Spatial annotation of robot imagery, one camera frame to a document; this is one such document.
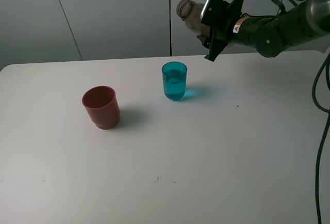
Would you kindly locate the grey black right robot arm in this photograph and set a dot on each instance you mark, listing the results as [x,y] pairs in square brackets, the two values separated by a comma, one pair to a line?
[268,34]

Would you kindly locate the smoky transparent water bottle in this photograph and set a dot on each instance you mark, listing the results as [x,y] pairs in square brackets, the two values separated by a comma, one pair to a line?
[190,12]

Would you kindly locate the teal translucent cup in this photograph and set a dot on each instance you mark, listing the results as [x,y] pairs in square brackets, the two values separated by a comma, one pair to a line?
[174,75]

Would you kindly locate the red plastic cup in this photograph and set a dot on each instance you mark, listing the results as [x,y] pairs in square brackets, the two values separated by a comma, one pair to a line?
[101,104]

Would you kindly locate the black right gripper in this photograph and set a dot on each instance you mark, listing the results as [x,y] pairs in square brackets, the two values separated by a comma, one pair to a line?
[229,28]

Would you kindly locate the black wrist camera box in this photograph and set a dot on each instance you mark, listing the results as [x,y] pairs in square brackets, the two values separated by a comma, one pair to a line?
[211,12]

